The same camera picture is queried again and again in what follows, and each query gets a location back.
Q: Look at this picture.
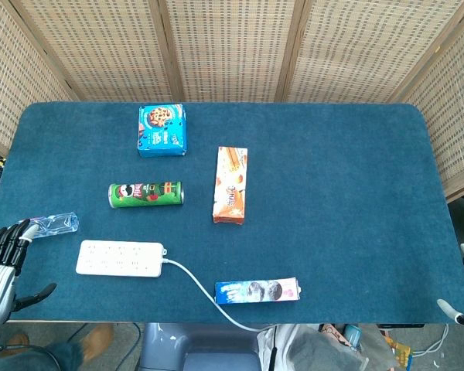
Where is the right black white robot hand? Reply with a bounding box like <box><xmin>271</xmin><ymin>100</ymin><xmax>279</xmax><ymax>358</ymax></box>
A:
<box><xmin>436</xmin><ymin>243</ymin><xmax>464</xmax><ymax>332</ymax></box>

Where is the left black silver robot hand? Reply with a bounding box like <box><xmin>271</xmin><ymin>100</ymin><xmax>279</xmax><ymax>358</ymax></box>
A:
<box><xmin>0</xmin><ymin>218</ymin><xmax>58</xmax><ymax>324</ymax></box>

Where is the white power strip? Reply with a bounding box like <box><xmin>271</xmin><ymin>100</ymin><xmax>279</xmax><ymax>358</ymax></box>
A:
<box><xmin>75</xmin><ymin>240</ymin><xmax>169</xmax><ymax>278</ymax></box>

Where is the clear plastic water bottle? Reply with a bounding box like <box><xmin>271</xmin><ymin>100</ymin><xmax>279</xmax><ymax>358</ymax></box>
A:
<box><xmin>26</xmin><ymin>211</ymin><xmax>80</xmax><ymax>240</ymax></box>

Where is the brown shoe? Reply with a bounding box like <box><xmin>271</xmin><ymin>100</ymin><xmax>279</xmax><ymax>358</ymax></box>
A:
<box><xmin>80</xmin><ymin>323</ymin><xmax>115</xmax><ymax>363</ymax></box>

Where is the green chips can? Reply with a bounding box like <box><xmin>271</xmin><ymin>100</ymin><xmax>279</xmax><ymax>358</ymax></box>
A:
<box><xmin>107</xmin><ymin>180</ymin><xmax>185</xmax><ymax>209</ymax></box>

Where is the blue felt table mat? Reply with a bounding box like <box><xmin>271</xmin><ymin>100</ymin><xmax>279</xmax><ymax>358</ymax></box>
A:
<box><xmin>0</xmin><ymin>101</ymin><xmax>464</xmax><ymax>325</ymax></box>

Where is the blue pink cookie box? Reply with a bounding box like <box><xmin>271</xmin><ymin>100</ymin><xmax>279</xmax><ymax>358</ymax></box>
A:
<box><xmin>214</xmin><ymin>277</ymin><xmax>302</xmax><ymax>305</ymax></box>

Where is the orange biscuit box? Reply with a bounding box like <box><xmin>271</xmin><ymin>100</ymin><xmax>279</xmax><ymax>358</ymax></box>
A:
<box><xmin>212</xmin><ymin>146</ymin><xmax>249</xmax><ymax>226</ymax></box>

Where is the woven bamboo folding screen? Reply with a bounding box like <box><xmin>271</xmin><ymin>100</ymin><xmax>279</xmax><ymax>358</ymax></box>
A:
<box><xmin>0</xmin><ymin>0</ymin><xmax>464</xmax><ymax>203</ymax></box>

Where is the white power strip cable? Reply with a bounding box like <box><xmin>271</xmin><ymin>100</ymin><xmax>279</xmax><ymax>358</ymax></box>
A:
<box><xmin>161</xmin><ymin>257</ymin><xmax>279</xmax><ymax>333</ymax></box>

